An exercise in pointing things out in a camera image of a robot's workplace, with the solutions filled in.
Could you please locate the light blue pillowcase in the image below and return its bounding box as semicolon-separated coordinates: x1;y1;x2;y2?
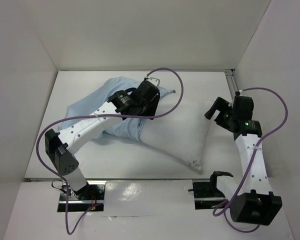
65;77;177;145

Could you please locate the white pillow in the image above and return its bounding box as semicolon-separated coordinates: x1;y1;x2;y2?
139;99;213;172

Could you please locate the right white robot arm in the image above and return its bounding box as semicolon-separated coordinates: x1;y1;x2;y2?
204;96;282;226

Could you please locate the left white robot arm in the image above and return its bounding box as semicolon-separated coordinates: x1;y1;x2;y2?
44;77;160;200

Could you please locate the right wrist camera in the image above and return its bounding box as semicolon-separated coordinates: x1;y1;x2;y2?
234;89;245;98

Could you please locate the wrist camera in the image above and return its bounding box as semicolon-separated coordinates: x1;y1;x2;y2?
144;76;161;87
234;89;245;98

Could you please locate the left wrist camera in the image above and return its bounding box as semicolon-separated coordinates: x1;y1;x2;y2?
144;76;161;87

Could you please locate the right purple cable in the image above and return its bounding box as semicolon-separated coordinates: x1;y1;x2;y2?
212;87;290;232

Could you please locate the purple cable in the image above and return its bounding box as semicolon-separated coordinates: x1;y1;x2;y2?
212;87;290;232
36;67;185;235

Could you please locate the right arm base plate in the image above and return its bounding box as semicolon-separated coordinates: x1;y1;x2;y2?
187;172;233;210

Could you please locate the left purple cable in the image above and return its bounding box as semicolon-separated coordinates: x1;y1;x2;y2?
36;67;185;235

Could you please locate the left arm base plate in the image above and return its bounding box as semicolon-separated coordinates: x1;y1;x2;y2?
51;180;106;213

